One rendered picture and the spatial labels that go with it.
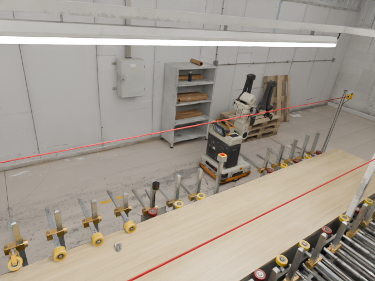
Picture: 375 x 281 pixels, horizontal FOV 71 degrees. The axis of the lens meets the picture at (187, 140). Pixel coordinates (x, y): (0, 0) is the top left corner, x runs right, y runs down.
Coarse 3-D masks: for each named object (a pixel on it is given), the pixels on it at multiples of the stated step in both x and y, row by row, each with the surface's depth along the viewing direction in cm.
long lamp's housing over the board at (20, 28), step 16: (0, 32) 94; (16, 32) 97; (32, 32) 100; (48, 32) 102; (64, 32) 106; (80, 32) 109; (96, 32) 112; (112, 32) 116; (128, 32) 120; (144, 32) 124; (160, 32) 129; (176, 32) 134; (192, 32) 139; (208, 32) 145; (224, 32) 152; (240, 32) 158; (256, 32) 167; (272, 32) 184
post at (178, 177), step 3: (177, 177) 234; (180, 177) 236; (177, 180) 236; (177, 183) 238; (177, 186) 239; (174, 189) 243; (177, 189) 241; (174, 192) 245; (177, 192) 243; (174, 195) 246; (177, 195) 245; (174, 198) 247; (177, 198) 247
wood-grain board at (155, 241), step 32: (320, 160) 336; (352, 160) 344; (224, 192) 258; (256, 192) 262; (288, 192) 267; (320, 192) 273; (352, 192) 278; (160, 224) 213; (192, 224) 216; (224, 224) 219; (256, 224) 223; (288, 224) 226; (320, 224) 230; (96, 256) 181; (128, 256) 183; (160, 256) 185; (192, 256) 188; (224, 256) 190; (256, 256) 193
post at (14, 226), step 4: (16, 220) 170; (12, 224) 167; (16, 224) 168; (12, 228) 168; (16, 228) 169; (16, 232) 171; (16, 236) 172; (20, 236) 173; (16, 240) 173; (20, 240) 175; (16, 244) 174; (20, 252) 178; (24, 252) 180; (20, 256) 180; (24, 256) 181; (24, 260) 183; (24, 264) 184; (28, 264) 190
